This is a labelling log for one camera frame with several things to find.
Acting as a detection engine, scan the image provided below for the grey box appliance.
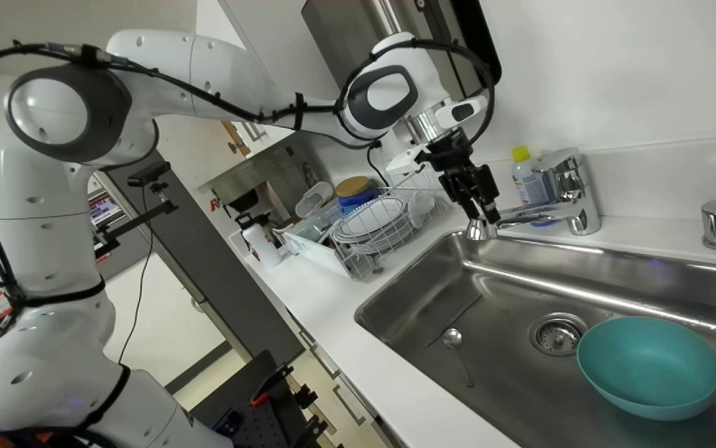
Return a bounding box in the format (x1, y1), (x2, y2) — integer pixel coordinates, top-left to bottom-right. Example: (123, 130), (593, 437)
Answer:
(205, 152), (328, 243)

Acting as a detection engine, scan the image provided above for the grey metal stand column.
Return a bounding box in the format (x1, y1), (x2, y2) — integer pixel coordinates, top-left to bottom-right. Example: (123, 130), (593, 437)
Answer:
(96, 133), (306, 367)

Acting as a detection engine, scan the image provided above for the stainless steel sink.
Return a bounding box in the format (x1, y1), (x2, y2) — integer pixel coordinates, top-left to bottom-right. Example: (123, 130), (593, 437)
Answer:
(353, 226), (716, 448)

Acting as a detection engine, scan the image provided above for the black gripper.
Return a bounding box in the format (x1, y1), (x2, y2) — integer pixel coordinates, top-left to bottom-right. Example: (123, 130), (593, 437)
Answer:
(419, 127), (507, 228)

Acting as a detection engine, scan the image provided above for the sink drain strainer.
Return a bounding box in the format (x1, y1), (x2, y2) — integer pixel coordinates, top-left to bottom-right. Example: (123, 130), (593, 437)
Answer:
(527, 309), (589, 361)

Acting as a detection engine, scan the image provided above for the white wire dish rack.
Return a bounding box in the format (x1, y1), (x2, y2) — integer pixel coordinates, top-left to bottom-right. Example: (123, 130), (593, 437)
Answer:
(323, 184), (444, 282)

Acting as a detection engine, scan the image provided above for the blue coffee can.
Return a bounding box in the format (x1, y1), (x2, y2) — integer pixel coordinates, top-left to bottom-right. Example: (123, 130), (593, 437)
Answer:
(334, 173), (380, 214)

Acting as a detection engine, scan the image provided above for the clear plastic container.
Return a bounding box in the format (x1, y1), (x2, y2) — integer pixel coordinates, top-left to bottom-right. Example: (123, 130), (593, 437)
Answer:
(293, 181), (342, 243)

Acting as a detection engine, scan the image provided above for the black equipment rack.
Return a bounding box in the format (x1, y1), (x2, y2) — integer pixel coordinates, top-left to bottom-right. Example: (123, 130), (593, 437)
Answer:
(193, 345), (332, 448)

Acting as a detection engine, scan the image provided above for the teal bowl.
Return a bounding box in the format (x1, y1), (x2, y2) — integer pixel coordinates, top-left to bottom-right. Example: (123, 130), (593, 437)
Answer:
(575, 316), (716, 423)

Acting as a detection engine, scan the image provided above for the white drainboard tray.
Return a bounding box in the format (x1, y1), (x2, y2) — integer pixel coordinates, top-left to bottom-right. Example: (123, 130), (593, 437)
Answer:
(278, 228), (353, 282)

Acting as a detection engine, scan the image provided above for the small monitor screen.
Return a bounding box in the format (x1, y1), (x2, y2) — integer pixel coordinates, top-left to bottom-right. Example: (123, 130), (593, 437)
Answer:
(79, 184), (130, 233)

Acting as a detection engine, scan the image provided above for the chrome sink faucet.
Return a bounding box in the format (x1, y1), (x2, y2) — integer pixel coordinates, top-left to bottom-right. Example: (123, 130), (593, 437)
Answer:
(462, 146), (604, 243)

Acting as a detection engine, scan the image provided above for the stainless paper towel dispenser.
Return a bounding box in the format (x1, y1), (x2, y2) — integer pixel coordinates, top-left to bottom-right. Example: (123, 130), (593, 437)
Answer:
(301, 0), (506, 122)

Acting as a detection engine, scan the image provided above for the dish soap bottle yellow cap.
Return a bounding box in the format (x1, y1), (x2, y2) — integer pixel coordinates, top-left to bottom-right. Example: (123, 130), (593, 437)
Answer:
(511, 145), (560, 226)

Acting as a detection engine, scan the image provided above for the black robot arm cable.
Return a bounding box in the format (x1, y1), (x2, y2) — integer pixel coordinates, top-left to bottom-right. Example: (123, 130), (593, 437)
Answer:
(0, 34), (501, 311)

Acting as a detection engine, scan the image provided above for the white plate dotted rim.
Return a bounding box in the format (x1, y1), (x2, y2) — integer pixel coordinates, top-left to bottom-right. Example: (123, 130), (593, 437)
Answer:
(335, 197), (406, 247)

